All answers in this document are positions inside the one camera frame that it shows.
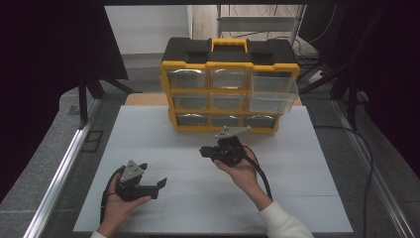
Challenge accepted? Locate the black floor cable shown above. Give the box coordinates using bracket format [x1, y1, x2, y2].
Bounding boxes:
[306, 105, 374, 238]

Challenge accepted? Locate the set of clear drawers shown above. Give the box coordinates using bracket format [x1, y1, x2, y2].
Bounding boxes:
[166, 67, 277, 130]

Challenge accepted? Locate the aluminium frame rail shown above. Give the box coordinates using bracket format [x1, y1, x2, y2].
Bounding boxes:
[23, 98, 102, 238]
[331, 98, 420, 238]

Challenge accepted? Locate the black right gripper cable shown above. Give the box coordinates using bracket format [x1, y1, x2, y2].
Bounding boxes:
[242, 144, 274, 201]

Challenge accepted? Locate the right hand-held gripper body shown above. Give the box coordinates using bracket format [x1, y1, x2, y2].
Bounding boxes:
[211, 125, 252, 168]

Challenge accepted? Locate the wooden board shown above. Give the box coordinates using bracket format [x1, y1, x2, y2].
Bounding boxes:
[124, 92, 303, 107]

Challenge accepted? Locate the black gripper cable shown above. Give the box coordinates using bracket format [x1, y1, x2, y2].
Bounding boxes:
[242, 144, 274, 201]
[99, 164, 129, 226]

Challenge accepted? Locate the white power strip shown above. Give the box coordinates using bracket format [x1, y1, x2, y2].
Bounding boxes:
[307, 69, 327, 84]

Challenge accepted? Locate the yellow black drawer organizer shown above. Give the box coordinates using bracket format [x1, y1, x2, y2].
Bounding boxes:
[159, 37, 302, 135]

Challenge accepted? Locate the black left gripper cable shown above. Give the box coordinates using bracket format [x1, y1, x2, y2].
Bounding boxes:
[99, 164, 129, 226]

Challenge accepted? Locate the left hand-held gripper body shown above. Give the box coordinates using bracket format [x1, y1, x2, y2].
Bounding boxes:
[114, 159, 159, 203]

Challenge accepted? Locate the black metal stand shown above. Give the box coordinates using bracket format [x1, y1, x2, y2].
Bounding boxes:
[76, 63, 144, 131]
[297, 8, 369, 132]

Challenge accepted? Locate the person's left hand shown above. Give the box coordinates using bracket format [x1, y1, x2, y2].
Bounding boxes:
[97, 174, 154, 238]

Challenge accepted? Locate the clear plastic organizer drawer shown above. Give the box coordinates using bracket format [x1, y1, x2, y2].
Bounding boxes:
[248, 71, 300, 115]

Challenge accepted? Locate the black curtain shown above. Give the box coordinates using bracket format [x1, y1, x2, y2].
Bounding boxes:
[0, 0, 129, 203]
[298, 0, 420, 180]

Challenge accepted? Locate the grey metal shelf rack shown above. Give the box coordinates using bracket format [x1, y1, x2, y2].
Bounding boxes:
[215, 4, 307, 47]

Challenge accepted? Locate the person's right hand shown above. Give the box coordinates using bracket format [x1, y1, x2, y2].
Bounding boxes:
[213, 155, 265, 203]

